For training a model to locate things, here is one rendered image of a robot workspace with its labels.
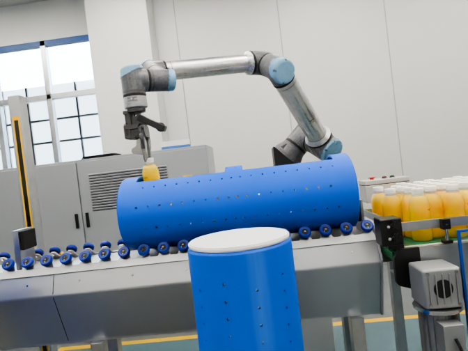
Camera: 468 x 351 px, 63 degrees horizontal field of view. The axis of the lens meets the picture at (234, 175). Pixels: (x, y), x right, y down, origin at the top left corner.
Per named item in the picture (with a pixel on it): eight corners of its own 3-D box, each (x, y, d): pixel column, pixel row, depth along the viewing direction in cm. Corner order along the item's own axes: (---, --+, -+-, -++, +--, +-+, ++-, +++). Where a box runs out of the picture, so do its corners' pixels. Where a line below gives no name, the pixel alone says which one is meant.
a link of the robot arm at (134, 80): (147, 63, 151) (121, 62, 146) (151, 95, 151) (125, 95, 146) (141, 69, 159) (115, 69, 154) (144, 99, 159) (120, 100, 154)
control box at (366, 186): (360, 201, 183) (358, 180, 183) (403, 196, 182) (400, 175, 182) (366, 203, 173) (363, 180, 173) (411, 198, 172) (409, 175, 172)
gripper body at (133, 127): (131, 141, 157) (127, 112, 157) (152, 138, 157) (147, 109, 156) (125, 141, 149) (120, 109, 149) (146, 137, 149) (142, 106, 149)
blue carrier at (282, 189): (143, 241, 169) (135, 177, 168) (344, 219, 164) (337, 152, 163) (121, 258, 141) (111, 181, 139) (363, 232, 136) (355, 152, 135)
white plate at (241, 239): (306, 226, 109) (306, 230, 109) (228, 227, 125) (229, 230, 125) (251, 250, 86) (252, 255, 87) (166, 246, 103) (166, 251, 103)
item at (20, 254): (30, 263, 162) (26, 227, 161) (40, 262, 161) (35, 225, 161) (16, 269, 152) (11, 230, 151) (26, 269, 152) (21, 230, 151)
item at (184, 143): (163, 151, 337) (162, 143, 337) (190, 147, 339) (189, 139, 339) (161, 150, 325) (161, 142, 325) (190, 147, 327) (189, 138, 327)
